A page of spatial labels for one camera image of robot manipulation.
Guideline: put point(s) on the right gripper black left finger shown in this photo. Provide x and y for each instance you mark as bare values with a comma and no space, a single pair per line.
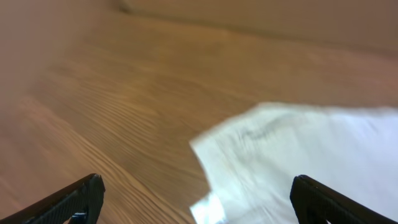
79,202

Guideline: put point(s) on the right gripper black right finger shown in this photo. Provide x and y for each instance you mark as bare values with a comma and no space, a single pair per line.
315,203

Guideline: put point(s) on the beige shorts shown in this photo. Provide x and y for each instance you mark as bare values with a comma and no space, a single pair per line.
250,160

